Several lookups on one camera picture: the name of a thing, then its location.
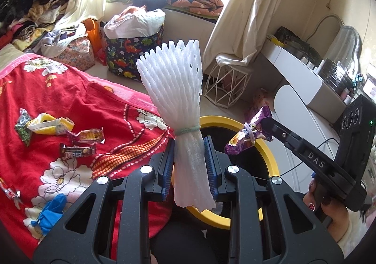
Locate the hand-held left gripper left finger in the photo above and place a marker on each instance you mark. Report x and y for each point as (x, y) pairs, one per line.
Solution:
(167, 170)

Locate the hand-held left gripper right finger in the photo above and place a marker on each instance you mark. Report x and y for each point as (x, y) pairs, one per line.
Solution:
(211, 167)

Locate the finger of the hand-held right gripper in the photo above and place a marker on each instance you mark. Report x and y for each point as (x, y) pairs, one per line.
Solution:
(302, 149)

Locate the purple snack wrapper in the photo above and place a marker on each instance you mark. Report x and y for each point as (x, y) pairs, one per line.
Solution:
(238, 143)

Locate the yellow-rimmed trash bin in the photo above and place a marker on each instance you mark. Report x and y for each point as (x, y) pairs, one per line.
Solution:
(223, 120)

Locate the white foam fruit net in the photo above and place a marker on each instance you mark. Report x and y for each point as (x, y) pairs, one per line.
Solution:
(173, 90)

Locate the brown yellow candy wrapper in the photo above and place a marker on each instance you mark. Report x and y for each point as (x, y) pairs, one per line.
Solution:
(88, 136)

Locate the dark brown chocolate wrapper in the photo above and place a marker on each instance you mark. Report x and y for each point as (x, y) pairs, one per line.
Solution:
(75, 153)

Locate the blue glove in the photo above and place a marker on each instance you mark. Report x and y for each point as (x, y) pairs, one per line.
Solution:
(51, 211)

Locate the yellow snack bag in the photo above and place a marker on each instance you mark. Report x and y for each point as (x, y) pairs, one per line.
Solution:
(44, 127)

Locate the green patterned wrapper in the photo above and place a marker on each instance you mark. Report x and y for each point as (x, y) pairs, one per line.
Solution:
(23, 132)

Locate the red snack wrapper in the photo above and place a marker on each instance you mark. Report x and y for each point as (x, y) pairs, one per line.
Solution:
(10, 192)

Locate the person's right forearm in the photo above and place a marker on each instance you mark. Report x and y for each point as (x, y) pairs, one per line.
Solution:
(352, 231)

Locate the person's right hand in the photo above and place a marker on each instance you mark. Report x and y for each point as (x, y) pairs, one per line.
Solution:
(337, 218)

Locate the white chair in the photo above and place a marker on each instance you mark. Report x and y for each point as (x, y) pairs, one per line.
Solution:
(289, 99)

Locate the row of cosmetic bottles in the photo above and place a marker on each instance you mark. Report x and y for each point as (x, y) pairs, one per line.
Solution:
(335, 76)

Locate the person's black trouser leg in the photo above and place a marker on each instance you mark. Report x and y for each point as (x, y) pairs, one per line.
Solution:
(182, 243)

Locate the white vanity desk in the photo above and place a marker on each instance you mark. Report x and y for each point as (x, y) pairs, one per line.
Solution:
(290, 58)

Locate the vanity mirror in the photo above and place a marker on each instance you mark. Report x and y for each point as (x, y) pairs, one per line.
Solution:
(343, 41)

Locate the red floral blanket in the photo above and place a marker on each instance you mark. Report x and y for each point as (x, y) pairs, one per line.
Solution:
(88, 99)

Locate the white satin cloth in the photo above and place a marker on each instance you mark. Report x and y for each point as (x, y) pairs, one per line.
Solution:
(232, 60)

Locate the black case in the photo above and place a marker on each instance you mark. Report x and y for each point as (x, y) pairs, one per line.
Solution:
(290, 36)

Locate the dinosaur print storage basket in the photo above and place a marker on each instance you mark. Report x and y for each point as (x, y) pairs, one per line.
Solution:
(129, 52)

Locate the pink floral bag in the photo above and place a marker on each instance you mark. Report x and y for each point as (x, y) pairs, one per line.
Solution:
(76, 54)

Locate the white bag of laundry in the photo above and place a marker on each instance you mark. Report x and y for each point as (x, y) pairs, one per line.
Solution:
(138, 23)

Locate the orange bag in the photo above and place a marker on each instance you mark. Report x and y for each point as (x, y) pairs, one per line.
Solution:
(94, 38)

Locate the orange patterned quilt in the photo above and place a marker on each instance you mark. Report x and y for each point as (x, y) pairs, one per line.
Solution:
(196, 2)

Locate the lavender white garment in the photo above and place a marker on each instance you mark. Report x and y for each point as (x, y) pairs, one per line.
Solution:
(55, 41)

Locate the beige bed sheet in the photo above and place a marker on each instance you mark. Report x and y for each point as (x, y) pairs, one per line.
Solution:
(8, 55)

